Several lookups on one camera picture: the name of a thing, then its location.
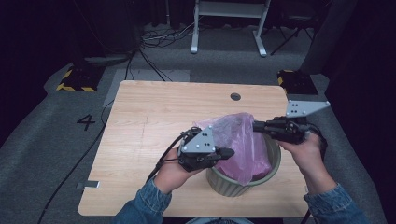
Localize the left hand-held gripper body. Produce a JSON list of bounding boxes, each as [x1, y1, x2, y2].
[[177, 124, 226, 173]]

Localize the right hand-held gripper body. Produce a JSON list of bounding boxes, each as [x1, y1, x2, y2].
[[266, 99, 332, 145]]

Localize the pink plastic bag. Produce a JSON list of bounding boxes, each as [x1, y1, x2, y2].
[[192, 112, 273, 187]]

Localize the green plastic bin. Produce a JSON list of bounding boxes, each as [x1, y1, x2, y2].
[[205, 133, 282, 198]]

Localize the person's right hand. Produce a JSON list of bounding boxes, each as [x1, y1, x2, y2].
[[276, 132, 325, 175]]

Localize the person's left hand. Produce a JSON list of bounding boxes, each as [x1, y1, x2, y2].
[[153, 156, 204, 195]]

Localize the person's lap in jeans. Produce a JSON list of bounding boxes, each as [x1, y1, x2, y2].
[[186, 217, 255, 224]]

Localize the black tripod stand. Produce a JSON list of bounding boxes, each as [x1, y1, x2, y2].
[[269, 17, 316, 57]]

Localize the grey curtain column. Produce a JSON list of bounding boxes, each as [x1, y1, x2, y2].
[[299, 0, 360, 76]]

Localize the grey tape strip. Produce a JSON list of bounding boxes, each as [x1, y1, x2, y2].
[[76, 180, 102, 190]]

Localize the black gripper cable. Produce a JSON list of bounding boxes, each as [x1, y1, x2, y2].
[[146, 130, 191, 183], [306, 121, 329, 163]]

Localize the bundle of floor cables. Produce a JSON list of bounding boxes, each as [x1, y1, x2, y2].
[[139, 21, 201, 49]]

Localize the white metal desk frame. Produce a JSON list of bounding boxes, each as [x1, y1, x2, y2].
[[190, 0, 272, 58]]

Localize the long black floor cable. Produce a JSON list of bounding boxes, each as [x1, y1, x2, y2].
[[36, 98, 116, 224]]

